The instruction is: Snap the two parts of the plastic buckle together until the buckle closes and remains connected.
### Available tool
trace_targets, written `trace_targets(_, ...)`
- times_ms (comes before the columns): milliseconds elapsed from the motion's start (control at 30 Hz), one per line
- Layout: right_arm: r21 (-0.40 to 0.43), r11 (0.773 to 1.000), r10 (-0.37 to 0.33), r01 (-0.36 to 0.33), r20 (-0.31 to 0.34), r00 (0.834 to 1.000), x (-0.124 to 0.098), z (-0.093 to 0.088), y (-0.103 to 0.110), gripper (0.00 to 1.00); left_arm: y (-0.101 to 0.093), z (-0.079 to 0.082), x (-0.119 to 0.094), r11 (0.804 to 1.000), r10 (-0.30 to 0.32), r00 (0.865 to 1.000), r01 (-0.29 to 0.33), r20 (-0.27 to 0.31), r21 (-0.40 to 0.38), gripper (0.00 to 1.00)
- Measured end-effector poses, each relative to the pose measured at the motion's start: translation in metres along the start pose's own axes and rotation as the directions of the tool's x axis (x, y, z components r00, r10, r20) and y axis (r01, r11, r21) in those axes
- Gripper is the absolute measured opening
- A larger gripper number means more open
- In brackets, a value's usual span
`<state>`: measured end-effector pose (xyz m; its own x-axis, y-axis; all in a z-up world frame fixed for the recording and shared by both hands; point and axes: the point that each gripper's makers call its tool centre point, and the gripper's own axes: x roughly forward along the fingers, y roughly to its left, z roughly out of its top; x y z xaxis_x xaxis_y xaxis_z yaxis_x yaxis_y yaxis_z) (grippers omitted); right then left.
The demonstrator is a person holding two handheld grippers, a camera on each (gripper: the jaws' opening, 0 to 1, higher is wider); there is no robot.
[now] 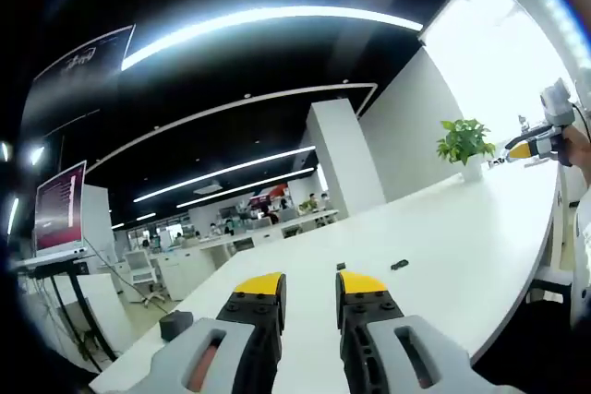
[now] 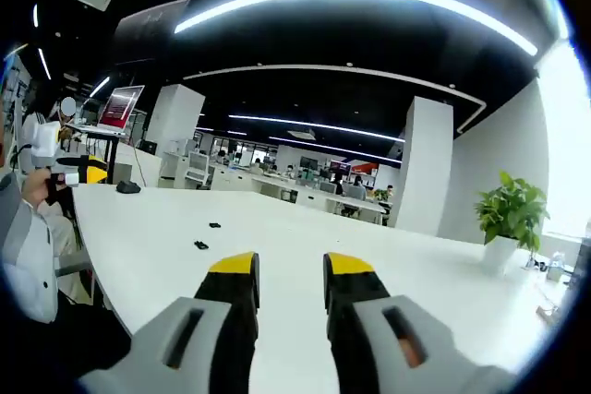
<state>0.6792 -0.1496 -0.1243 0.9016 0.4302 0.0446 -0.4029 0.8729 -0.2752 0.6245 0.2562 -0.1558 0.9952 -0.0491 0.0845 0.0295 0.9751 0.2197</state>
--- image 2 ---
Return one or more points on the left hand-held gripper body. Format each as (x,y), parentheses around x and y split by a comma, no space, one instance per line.
(44,142)

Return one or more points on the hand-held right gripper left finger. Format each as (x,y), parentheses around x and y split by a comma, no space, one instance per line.
(217,320)

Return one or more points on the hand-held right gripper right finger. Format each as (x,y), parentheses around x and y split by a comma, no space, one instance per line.
(365,320)

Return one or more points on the black plastic buckle part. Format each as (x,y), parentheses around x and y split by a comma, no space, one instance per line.
(214,225)
(201,245)

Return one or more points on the person's left hand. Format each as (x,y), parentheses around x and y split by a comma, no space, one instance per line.
(37,186)

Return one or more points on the black-legged standing desk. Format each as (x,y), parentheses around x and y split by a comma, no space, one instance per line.
(111,154)

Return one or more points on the black pouch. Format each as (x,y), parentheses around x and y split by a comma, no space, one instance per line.
(128,187)

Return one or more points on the open laptop red screen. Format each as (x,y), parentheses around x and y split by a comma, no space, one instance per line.
(121,105)

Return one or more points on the white office chair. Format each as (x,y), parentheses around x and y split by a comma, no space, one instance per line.
(198,167)

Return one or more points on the dark hanging board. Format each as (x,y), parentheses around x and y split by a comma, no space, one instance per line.
(148,29)

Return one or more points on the white office desk row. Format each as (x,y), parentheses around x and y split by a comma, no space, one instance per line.
(295,191)

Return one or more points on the green potted plant white pot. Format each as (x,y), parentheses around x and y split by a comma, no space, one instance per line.
(512,218)

